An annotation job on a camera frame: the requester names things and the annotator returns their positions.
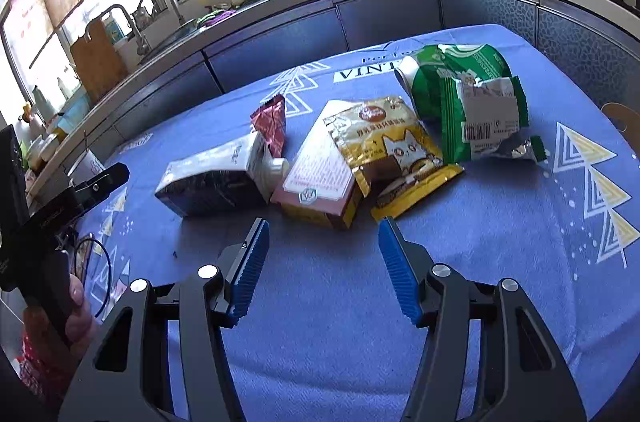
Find green wrapper with white label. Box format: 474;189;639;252
440;75;549;165

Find dark and white drink carton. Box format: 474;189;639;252
154;133;291;219

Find person's left hand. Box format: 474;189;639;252
22;276;101;395

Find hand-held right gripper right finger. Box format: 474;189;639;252
377;217;587;422

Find wooden cutting board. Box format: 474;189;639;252
70;20;128;103

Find red foil packet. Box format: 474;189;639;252
250;95;287;159

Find short steel faucet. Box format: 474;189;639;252
85;5;151;56

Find blue printed tablecloth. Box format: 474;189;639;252
75;24;640;422

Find black cable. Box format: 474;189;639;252
75;237;112;319

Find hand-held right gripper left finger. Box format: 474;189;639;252
59;217;271;422

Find yellow cat print pouch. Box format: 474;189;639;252
322;95;465;221

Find white mug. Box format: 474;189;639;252
67;149;106;185

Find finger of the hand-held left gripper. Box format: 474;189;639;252
72;162;131;209

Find purple and green cloth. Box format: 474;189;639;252
200;7;236;26

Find tan round waste bin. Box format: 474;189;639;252
600;101;640;138

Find pink and brown cardboard box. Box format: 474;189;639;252
271;100;363;231

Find dark kitchen cabinets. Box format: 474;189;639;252
0;0;640;203

